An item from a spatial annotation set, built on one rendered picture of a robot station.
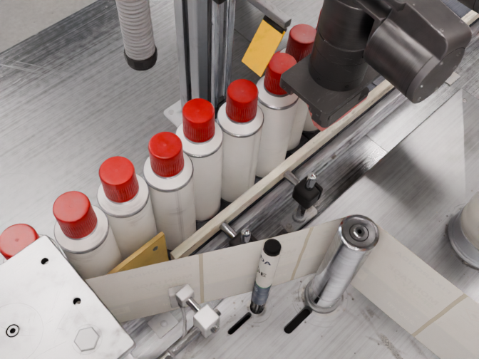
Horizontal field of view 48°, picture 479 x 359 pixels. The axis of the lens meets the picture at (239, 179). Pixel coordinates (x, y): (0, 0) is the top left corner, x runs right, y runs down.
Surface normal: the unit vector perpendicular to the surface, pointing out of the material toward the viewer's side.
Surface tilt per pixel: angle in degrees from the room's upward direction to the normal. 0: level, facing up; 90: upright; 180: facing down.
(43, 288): 0
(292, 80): 1
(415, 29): 78
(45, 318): 0
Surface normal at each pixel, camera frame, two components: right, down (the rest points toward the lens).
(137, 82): 0.05, -0.51
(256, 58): -0.58, 0.21
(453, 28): 0.28, -0.55
